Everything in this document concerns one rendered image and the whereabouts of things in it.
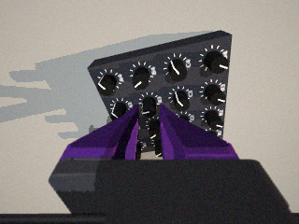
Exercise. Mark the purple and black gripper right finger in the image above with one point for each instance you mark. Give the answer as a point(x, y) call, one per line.
point(189, 141)

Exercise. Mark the dark grey knob box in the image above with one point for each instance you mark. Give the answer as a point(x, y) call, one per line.
point(189, 76)

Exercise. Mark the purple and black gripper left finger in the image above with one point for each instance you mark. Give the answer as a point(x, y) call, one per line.
point(110, 140)

